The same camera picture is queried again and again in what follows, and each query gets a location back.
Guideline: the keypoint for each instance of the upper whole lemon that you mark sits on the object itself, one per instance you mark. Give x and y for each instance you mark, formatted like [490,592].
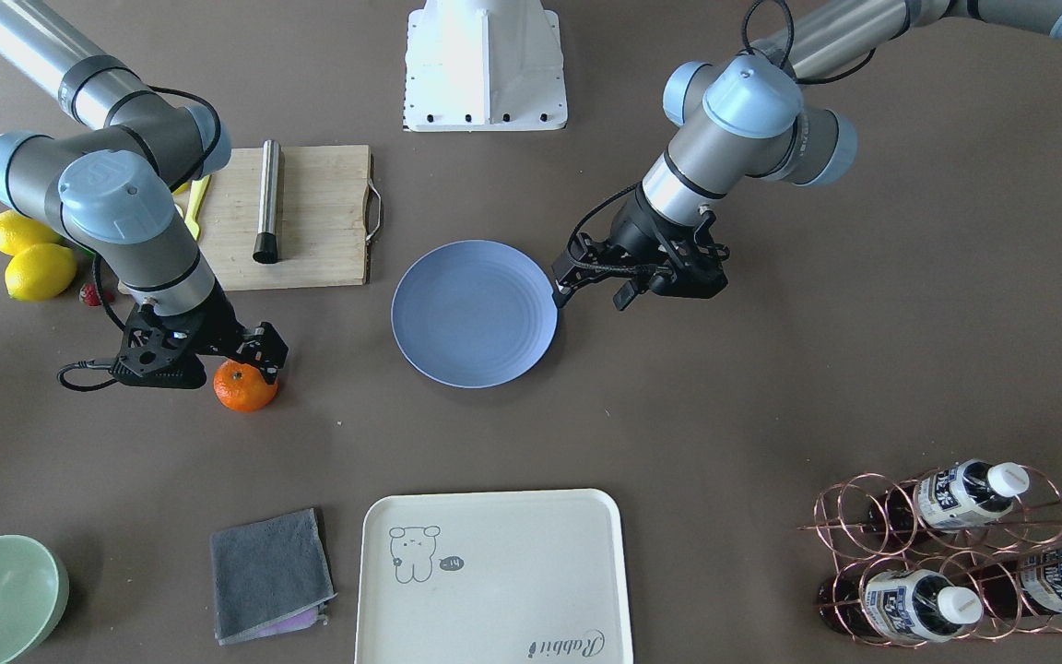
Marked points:
[19,232]

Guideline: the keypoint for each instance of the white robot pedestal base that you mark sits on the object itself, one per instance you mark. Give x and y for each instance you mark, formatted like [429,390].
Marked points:
[484,66]

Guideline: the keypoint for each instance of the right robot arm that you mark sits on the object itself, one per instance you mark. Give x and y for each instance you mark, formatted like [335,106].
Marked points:
[110,191]

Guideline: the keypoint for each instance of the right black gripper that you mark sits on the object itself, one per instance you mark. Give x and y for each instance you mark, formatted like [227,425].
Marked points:
[209,326]

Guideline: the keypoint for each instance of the orange mandarin fruit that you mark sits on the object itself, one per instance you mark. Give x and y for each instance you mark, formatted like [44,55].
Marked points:
[242,387]

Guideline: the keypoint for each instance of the whole lemon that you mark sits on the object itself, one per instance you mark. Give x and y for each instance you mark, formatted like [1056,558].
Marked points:
[41,272]
[19,232]

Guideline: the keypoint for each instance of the wooden cutting board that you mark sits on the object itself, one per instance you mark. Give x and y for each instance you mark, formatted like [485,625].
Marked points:
[321,219]

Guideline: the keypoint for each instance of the red strawberry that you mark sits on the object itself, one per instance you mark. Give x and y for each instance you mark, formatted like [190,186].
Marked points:
[91,296]

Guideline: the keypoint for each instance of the steel muddler black tip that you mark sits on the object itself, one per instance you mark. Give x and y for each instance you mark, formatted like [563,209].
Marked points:
[266,247]

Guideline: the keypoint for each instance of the copper wire bottle rack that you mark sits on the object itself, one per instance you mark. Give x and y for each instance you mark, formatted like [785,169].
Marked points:
[1034,525]

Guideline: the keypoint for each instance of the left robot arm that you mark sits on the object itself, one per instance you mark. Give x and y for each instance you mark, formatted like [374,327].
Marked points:
[746,118]

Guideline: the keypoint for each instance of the mint green bowl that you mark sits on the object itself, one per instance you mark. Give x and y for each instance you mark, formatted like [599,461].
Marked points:
[34,590]

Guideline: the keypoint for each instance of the grey folded cloth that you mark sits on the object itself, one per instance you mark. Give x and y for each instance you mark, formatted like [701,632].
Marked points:
[270,577]

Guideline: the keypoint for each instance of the blue round plate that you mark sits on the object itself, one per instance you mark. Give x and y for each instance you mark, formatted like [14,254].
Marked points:
[474,314]

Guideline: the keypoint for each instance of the yellow plastic knife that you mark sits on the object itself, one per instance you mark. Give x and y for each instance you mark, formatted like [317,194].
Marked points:
[196,192]

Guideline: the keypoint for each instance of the cream rabbit tray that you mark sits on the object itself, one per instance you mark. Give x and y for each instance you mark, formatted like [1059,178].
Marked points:
[494,577]

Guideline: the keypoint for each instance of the tea bottle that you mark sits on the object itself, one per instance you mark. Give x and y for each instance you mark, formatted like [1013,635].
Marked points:
[971,494]
[1027,587]
[899,608]

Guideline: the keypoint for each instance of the lower whole lemon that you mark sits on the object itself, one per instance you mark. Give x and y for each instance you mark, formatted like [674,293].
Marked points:
[41,272]

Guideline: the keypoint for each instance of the tea bottle middle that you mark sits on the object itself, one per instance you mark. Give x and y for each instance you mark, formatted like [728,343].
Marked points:
[899,608]

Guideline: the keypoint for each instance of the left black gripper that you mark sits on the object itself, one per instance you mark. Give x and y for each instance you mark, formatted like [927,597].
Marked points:
[634,230]

